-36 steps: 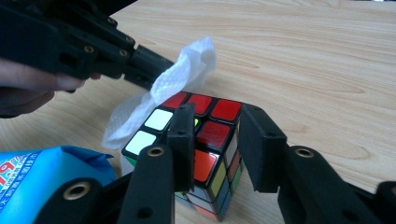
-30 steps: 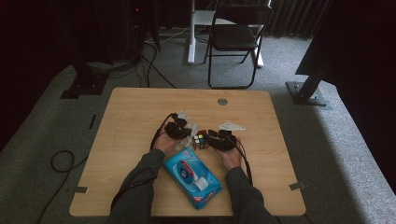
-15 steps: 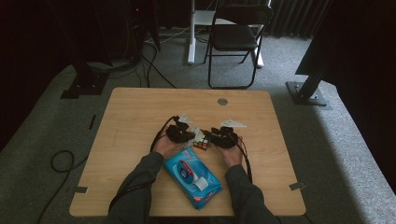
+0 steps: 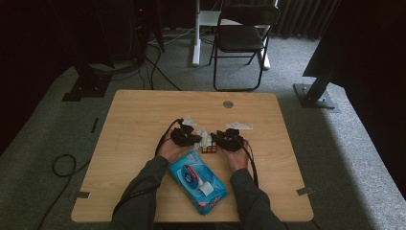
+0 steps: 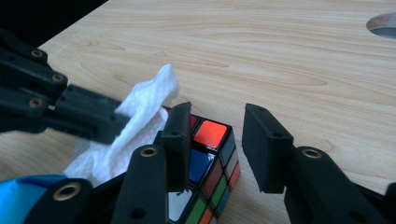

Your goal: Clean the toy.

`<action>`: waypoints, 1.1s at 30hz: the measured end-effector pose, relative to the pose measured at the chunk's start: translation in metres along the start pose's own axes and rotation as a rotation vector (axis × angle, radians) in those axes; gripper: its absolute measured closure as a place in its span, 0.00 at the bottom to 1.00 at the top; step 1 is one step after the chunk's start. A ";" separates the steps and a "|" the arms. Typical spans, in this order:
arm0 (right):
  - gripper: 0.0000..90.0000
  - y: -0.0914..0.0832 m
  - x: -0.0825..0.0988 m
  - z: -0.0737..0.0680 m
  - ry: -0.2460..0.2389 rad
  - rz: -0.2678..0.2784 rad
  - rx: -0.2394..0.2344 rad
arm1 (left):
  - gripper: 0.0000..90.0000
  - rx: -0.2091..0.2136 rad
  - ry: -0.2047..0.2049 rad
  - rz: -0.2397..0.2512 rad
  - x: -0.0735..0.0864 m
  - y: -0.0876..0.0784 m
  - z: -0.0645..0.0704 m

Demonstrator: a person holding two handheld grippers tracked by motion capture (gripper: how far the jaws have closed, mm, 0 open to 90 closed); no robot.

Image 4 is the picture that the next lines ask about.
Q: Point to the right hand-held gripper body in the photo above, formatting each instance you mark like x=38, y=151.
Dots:
x=233, y=140

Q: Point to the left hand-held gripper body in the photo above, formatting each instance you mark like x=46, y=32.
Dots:
x=182, y=135

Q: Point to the white wet wipe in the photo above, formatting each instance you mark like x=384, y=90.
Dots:
x=204, y=137

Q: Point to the blue wet wipes pack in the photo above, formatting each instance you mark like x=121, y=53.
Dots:
x=204, y=198

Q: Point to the person's left hand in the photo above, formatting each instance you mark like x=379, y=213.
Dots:
x=172, y=151

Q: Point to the person's right hand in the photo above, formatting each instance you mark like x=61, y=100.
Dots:
x=236, y=161

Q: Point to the grey round table grommet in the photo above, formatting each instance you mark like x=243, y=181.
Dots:
x=228, y=104

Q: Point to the black tape strip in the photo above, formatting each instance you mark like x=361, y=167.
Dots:
x=94, y=125

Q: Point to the grey tape piece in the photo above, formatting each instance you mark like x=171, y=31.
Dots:
x=304, y=191
x=83, y=195

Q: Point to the black beam stand with plate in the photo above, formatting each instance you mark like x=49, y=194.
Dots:
x=314, y=96

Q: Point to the black folding chair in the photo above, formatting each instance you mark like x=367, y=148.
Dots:
x=237, y=38

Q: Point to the black stand with base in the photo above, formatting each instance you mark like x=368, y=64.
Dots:
x=87, y=84

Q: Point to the dark equipment rack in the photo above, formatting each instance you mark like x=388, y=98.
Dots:
x=142, y=28

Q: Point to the dark pleated curtain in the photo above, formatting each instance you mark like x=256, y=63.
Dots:
x=303, y=19

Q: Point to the white desk frame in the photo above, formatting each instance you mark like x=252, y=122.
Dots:
x=197, y=48

